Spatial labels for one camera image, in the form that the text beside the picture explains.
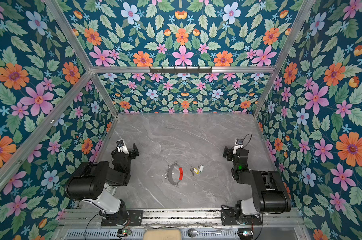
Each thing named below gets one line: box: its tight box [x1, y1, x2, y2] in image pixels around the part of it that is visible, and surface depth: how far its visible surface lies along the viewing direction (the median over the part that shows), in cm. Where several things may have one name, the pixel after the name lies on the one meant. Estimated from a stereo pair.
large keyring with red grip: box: [164, 161, 184, 187], surface depth 90 cm
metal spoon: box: [187, 228, 222, 238], surface depth 71 cm
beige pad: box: [143, 229, 182, 240], surface depth 67 cm
